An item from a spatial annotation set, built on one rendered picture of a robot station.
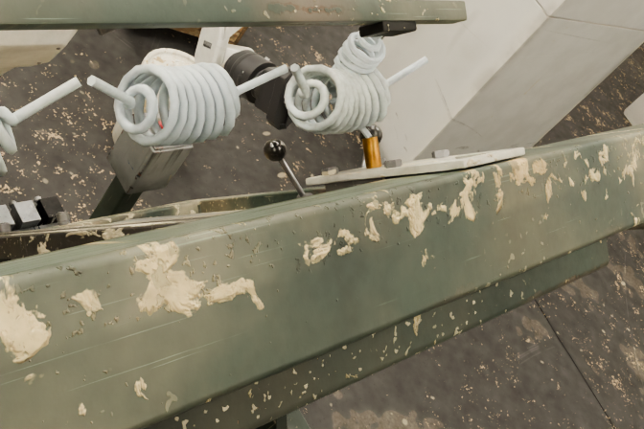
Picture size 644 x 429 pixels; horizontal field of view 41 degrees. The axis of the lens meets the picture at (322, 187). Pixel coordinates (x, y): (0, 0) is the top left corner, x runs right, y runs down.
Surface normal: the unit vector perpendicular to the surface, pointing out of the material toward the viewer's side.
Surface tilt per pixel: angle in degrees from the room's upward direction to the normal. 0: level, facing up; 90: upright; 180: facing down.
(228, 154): 0
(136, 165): 90
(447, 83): 90
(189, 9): 33
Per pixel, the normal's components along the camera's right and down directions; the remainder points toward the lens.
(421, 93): -0.74, 0.05
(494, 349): 0.52, -0.59
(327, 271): 0.71, -0.07
